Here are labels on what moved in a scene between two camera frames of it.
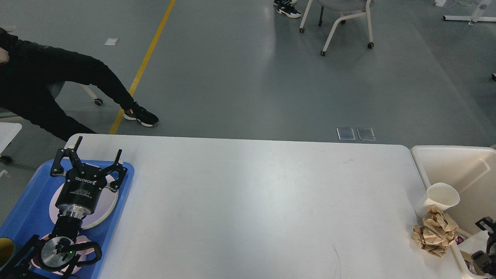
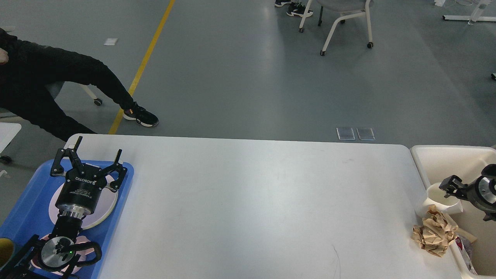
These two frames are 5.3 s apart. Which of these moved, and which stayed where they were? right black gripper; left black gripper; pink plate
Moved: right black gripper
Stayed: pink plate; left black gripper
